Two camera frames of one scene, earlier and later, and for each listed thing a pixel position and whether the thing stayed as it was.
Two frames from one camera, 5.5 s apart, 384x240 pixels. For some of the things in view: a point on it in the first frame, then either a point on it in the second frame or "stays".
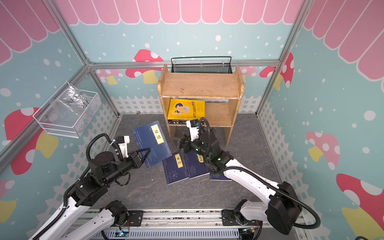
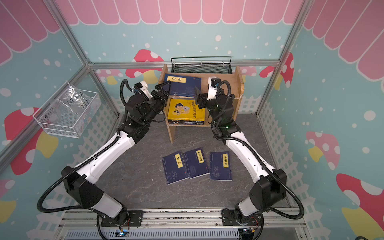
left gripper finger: [139, 150] → [164, 87]
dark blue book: [150, 136] → [183, 85]
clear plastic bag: [76, 101] stays
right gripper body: [186, 143] → [202, 100]
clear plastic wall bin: [68, 112] stays
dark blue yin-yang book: [175, 168] stays
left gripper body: [127, 164] → [156, 103]
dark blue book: [195, 168] stays
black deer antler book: [176, 122] stays
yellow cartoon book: [186, 109] stays
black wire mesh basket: [203, 64] stays
